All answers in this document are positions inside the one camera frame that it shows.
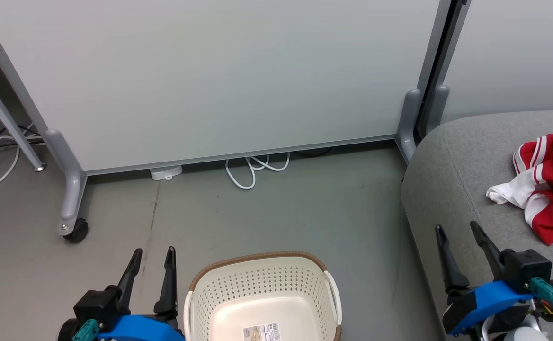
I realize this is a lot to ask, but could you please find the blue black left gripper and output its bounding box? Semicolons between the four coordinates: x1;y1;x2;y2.
58;246;185;341

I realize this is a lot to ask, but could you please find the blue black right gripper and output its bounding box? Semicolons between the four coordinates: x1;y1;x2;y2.
435;220;553;340

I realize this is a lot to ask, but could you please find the red white shirt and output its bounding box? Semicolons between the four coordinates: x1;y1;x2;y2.
486;166;553;247

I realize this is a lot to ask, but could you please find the cream perforated laundry basket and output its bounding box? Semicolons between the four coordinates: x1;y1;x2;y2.
183;251;343;341

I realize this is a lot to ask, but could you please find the white basket sticker label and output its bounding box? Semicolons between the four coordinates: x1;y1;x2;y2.
242;322;281;341

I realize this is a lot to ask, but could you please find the grey fabric sofa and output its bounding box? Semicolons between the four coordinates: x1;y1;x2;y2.
401;109;553;341

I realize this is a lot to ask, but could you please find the black caster wheel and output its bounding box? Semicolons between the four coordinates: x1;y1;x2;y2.
63;217;89;244

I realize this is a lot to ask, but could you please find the small white floor box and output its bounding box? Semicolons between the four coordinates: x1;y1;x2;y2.
150;164;184;181

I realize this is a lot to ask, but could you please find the grey partition foot with caster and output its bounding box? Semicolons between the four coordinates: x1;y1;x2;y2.
44;128;88;236

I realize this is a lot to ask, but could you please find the grey wide partition foot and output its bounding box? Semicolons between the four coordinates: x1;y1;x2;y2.
396;88;422;165

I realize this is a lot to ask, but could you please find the grey narrow partition foot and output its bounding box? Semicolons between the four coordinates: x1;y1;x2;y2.
425;84;450;136

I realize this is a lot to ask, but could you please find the narrow white partition panel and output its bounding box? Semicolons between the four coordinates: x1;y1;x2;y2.
440;0;553;125

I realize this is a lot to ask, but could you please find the grey metal table leg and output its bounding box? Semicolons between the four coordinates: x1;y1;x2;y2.
0;59;47;172

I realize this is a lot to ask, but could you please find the wide white partition panel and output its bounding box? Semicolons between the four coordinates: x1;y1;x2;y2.
0;0;453;177

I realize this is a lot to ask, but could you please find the teal left camera connector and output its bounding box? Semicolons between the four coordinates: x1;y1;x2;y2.
71;318;100;341

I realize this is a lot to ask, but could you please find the teal camera connector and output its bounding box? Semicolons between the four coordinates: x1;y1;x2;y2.
528;277;553;313
71;318;100;341

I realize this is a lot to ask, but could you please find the teal right camera connector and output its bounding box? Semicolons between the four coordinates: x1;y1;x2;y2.
528;277;553;313

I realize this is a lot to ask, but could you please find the looped white floor cable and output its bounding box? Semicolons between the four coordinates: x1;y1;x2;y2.
224;152;291;190

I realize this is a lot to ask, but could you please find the long white floor cable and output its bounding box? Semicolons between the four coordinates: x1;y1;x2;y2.
0;124;36;193

